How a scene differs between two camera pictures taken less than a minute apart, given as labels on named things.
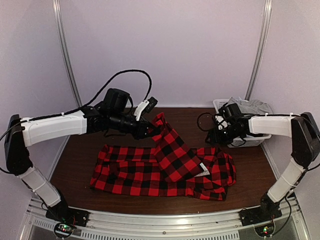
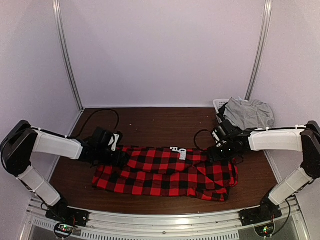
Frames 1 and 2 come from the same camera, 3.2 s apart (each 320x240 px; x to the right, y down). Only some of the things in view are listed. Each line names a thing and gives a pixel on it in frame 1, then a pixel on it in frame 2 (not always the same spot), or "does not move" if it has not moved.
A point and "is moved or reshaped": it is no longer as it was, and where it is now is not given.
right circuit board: x=265 y=230 does not move
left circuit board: x=63 y=229 does not move
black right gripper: x=215 y=137 → x=214 y=156
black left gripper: x=140 y=132 → x=118 y=160
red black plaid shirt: x=169 y=168 is moved or reshaped
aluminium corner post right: x=263 y=40 does not move
